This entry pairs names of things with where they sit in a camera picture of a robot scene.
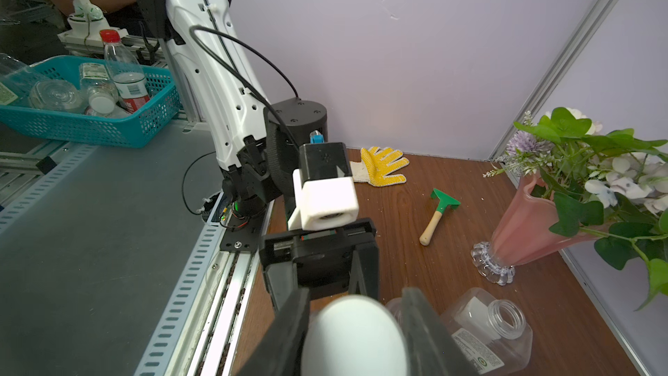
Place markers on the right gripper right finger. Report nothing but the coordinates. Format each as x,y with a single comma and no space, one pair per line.
430,347

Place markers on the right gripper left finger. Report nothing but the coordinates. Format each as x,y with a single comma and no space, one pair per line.
280,350

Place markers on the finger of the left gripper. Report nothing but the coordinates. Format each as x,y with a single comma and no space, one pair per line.
280,281
364,274

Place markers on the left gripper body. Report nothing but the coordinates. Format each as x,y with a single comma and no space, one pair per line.
323,258

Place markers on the white cap small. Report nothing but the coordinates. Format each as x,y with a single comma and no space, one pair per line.
354,335

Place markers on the round clear bottle front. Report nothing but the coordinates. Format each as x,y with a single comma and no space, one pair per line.
394,306

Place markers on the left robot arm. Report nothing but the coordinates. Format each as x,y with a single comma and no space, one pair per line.
288,192

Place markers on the square clear bottle with label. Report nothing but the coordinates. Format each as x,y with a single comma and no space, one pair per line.
492,334

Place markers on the red capped bottle in basket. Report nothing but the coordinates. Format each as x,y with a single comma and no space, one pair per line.
125,71

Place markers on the yellow work glove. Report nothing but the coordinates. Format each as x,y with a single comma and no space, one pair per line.
379,167

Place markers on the teal plastic basket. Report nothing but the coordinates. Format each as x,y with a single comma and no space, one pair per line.
84,125

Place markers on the pink vase with flowers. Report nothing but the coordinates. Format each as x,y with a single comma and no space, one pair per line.
578,183

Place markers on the clear jar in basket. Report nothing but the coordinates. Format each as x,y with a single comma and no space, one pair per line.
98,89

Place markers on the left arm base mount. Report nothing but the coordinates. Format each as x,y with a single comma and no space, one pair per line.
242,232

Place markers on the green scraper wooden handle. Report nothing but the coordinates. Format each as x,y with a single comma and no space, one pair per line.
445,202

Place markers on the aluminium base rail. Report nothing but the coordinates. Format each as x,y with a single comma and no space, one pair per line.
199,331

